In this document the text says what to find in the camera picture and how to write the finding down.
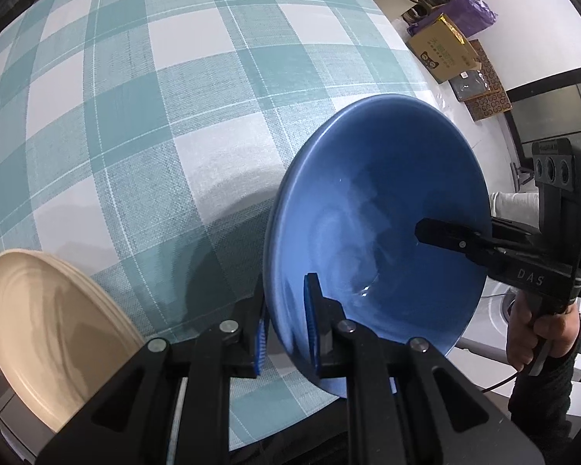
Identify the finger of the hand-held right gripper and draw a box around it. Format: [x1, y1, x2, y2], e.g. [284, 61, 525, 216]
[415, 218, 497, 265]

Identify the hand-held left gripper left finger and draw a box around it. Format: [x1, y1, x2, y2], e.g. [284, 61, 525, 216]
[36, 295, 272, 465]

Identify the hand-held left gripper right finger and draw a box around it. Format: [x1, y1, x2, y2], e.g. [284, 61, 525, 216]
[303, 272, 548, 465]

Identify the blue bowl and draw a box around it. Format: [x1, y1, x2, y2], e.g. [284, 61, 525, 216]
[263, 93, 491, 398]

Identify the cream plate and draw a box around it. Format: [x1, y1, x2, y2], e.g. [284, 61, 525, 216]
[0, 249, 141, 434]
[43, 252, 146, 350]

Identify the person's right forearm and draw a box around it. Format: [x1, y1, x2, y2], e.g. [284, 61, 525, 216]
[507, 344, 581, 446]

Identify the person's right hand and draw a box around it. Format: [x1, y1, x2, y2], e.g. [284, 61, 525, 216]
[506, 295, 581, 376]

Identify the person's grey trouser leg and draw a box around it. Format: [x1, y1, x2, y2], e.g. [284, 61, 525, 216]
[489, 191, 542, 227]

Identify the white washing machine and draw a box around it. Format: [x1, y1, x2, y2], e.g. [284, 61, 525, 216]
[457, 278, 581, 388]

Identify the brown patterned mat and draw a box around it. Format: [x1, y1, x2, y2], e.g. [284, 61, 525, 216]
[448, 39, 513, 122]

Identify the cardboard box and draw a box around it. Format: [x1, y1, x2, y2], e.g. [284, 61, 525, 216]
[407, 12, 482, 84]

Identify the purple plastic bag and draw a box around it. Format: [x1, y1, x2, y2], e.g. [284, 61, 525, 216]
[407, 0, 497, 37]

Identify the teal checked tablecloth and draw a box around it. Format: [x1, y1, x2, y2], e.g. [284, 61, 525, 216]
[0, 0, 446, 451]

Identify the black cable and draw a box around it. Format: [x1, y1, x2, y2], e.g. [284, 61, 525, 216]
[479, 365, 521, 393]

